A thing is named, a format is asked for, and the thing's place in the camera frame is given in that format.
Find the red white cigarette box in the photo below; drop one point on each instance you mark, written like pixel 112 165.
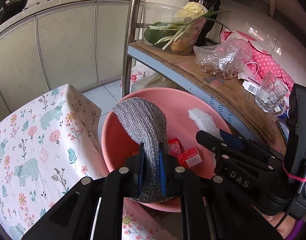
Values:
pixel 189 158

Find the pink plastic bucket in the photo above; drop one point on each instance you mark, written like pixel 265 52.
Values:
pixel 117 146

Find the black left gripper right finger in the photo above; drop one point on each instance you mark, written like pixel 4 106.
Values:
pixel 163 169

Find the white red plastic bag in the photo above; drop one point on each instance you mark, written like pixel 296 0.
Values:
pixel 143 77

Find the purple left sleeve forearm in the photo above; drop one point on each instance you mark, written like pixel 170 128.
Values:
pixel 296 229

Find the clear glass mug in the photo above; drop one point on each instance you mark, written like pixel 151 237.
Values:
pixel 270 95

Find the clear plastic bag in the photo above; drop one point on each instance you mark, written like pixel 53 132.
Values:
pixel 223 60

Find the white foam block yellow patch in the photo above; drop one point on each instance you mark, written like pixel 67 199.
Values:
pixel 204 122

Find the person's right hand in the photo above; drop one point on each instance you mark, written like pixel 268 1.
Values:
pixel 285 227

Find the green kitchen cabinets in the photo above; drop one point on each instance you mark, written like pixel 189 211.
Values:
pixel 80 42

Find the pink polka dot cloth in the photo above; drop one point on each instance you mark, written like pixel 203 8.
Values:
pixel 262 62

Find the silver mesh scouring cloth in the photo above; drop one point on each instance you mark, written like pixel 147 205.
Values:
pixel 145 123

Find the black wok with lid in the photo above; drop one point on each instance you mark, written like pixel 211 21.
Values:
pixel 11 8

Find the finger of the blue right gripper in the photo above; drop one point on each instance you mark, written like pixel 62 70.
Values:
pixel 212 143
pixel 236 143

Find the floral bear tablecloth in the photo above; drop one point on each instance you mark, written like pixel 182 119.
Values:
pixel 46 147

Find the red plastic wrapper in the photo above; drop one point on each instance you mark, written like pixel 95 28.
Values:
pixel 175 147

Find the metal shelf rack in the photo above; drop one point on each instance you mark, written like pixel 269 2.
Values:
pixel 239 107

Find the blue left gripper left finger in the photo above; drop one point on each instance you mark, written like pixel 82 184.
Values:
pixel 140 165

